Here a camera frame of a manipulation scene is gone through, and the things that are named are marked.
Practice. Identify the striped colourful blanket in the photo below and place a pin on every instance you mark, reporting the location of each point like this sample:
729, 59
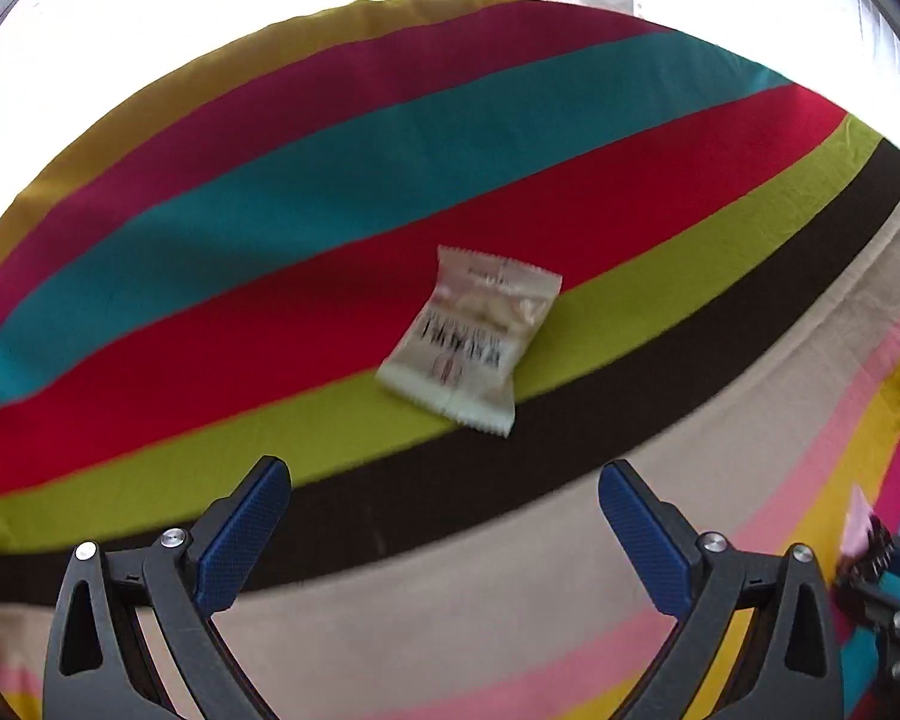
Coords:
270, 240

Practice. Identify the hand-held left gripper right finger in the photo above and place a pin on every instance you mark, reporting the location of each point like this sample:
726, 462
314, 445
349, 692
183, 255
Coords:
645, 540

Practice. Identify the white clear snack packet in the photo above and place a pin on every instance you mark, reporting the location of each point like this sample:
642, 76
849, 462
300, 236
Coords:
469, 341

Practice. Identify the pink snack packet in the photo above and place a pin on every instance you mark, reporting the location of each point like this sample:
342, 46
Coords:
856, 521

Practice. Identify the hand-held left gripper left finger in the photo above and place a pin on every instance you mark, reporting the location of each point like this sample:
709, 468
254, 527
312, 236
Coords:
244, 536

